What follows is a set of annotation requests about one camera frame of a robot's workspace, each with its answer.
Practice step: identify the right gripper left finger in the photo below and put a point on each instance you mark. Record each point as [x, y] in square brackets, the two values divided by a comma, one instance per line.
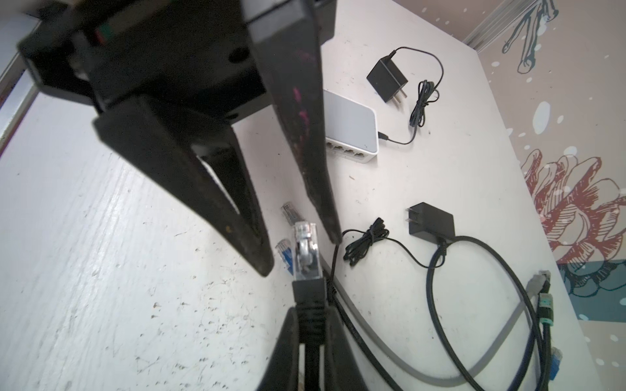
[282, 369]

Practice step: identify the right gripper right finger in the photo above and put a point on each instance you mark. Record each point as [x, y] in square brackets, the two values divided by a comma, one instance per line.
[341, 371]

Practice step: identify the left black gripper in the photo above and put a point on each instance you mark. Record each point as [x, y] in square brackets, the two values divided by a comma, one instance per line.
[225, 58]

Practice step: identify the white network switch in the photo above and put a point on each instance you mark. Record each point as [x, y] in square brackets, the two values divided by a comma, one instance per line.
[350, 128]

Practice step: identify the black power adapter with cord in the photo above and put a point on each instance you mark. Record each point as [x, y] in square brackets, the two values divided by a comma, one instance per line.
[387, 80]

